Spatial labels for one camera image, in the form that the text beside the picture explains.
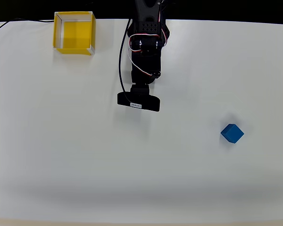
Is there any blue cube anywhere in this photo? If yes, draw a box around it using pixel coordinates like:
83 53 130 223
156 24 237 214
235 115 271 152
220 123 245 144

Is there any yellow cardboard box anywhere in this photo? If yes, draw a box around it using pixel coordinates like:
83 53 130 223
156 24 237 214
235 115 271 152
52 11 97 57

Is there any black webcam bar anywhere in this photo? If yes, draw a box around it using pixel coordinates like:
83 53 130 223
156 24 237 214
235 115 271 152
117 91 161 113

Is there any black webcam cable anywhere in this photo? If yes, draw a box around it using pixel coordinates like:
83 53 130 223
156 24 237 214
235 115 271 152
118 18 133 103

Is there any thin black cable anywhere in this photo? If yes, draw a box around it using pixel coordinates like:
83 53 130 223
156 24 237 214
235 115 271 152
0 17 55 35

